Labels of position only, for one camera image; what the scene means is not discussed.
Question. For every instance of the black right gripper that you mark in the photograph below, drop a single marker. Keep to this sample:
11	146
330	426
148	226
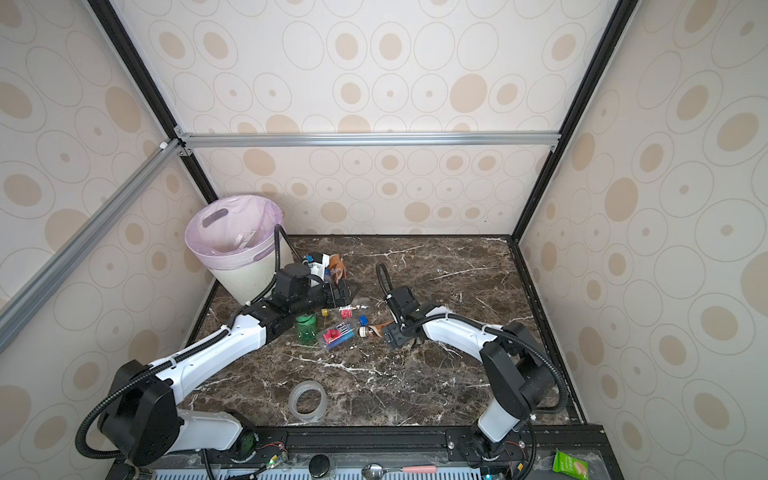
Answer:
391	332

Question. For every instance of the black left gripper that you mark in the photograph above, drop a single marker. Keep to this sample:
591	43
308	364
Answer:
341	291

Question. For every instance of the clear bottle red label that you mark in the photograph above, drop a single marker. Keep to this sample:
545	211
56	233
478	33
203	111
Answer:
343	313

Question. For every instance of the brown Nescafe bottle front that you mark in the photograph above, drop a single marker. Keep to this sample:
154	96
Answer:
371	331

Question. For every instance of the crushed bottle pink label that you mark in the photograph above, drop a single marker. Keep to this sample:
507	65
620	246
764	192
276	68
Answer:
336	335

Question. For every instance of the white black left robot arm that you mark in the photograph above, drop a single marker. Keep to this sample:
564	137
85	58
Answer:
141	419

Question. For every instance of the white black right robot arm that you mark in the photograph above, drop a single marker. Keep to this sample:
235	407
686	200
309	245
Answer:
524	381

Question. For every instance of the pink bin liner bag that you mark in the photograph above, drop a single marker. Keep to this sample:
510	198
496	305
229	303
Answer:
234	232

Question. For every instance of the white plastic waste bin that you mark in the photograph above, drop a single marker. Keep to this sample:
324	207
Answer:
245	283

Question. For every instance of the green plastic soda bottle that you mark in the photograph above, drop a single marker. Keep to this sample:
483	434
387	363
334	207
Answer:
306	328

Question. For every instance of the clear tape roll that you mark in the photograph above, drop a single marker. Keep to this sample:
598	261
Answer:
308	401

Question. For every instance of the black round knob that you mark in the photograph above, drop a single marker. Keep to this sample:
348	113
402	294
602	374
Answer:
319	466

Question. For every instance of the green snack packet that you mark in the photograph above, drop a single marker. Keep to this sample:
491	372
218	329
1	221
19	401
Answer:
570	466

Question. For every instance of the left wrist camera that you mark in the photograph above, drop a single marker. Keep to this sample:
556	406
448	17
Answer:
318	263

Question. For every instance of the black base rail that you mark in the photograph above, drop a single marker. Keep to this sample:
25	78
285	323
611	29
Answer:
284	453

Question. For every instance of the metal spoon red handle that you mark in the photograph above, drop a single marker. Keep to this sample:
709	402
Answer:
375	471

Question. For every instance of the aluminium frame bar back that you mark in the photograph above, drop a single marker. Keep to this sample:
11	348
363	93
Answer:
377	139

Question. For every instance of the aluminium frame bar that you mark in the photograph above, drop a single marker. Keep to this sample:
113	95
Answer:
23	307
377	139

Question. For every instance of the aluminium frame bar left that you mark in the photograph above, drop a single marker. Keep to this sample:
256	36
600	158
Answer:
23	307

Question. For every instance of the black frame post left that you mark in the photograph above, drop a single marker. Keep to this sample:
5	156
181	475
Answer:
107	17

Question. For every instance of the black frame post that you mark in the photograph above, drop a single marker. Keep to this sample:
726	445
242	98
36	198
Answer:
107	17
618	21

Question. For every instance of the black frame post right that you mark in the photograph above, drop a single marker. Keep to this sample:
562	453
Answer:
618	21

